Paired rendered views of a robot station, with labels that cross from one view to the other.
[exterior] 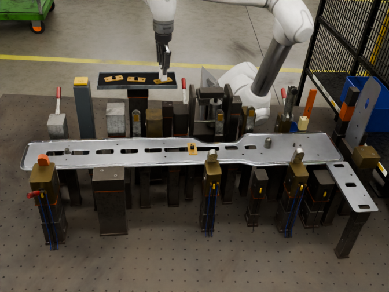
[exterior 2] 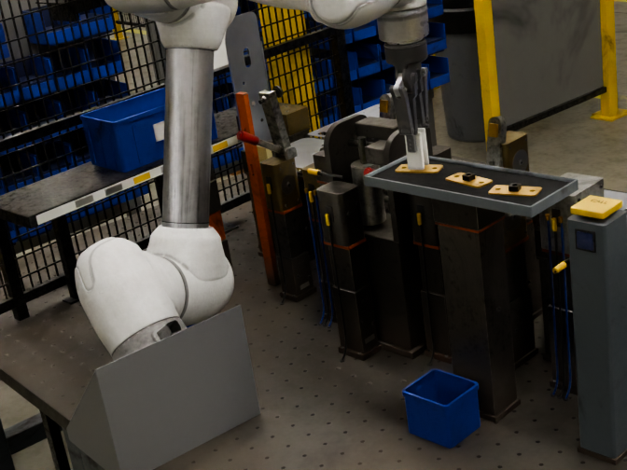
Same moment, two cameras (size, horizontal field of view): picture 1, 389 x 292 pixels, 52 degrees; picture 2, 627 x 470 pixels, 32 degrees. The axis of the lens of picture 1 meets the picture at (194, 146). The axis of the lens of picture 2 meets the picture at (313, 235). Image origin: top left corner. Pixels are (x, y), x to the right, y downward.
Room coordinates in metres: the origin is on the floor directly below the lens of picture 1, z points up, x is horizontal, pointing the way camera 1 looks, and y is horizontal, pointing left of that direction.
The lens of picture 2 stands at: (2.84, 1.66, 1.82)
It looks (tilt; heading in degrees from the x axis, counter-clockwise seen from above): 22 degrees down; 238
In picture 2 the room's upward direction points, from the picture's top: 9 degrees counter-clockwise
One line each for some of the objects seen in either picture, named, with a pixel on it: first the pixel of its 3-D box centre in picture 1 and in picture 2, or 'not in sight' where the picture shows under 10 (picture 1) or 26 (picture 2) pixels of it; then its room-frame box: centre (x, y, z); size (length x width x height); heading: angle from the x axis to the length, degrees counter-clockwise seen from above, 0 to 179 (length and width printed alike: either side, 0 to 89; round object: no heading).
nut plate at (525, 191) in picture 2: (113, 77); (514, 187); (1.64, 0.40, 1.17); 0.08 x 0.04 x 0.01; 115
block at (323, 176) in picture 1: (316, 202); not in sight; (1.25, -0.56, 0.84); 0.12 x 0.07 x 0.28; 10
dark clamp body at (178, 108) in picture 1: (179, 139); (438, 272); (1.56, 0.08, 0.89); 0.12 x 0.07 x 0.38; 10
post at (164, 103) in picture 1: (167, 138); not in sight; (1.55, 0.14, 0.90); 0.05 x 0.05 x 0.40; 10
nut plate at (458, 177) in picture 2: (136, 78); (468, 177); (1.65, 0.30, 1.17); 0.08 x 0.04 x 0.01; 93
